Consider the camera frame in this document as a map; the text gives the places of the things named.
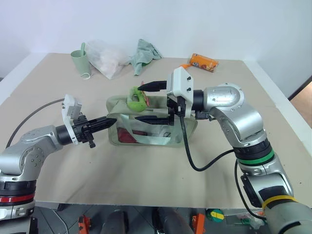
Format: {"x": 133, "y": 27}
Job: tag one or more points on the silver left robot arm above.
{"x": 29, "y": 151}

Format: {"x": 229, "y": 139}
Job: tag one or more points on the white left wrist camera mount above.
{"x": 69, "y": 114}

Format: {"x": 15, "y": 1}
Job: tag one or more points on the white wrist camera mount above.
{"x": 181, "y": 83}
{"x": 69, "y": 114}

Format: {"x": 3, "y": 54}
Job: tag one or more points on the pale green plastic cup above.
{"x": 80, "y": 64}

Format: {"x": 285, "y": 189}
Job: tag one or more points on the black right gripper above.
{"x": 173, "y": 107}

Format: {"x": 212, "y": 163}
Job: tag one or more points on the beige table cover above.
{"x": 136, "y": 170}

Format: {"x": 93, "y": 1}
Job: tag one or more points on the orange and black clamp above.
{"x": 84, "y": 224}
{"x": 198, "y": 223}

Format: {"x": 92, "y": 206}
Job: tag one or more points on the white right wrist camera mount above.
{"x": 181, "y": 83}

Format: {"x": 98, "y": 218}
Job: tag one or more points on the pale green spoon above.
{"x": 83, "y": 48}

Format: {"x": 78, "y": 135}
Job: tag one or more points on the green and yellow tool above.
{"x": 215, "y": 215}

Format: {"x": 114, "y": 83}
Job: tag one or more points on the green pouch with zipper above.
{"x": 180, "y": 131}

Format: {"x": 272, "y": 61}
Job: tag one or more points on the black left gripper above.
{"x": 81, "y": 131}

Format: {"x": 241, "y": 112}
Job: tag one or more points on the clear plastic bag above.
{"x": 107, "y": 61}

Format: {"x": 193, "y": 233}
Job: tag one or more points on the crumpled green cloth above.
{"x": 143, "y": 54}

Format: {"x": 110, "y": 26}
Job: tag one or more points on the orange snack package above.
{"x": 203, "y": 62}

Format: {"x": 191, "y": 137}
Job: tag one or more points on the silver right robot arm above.
{"x": 243, "y": 114}

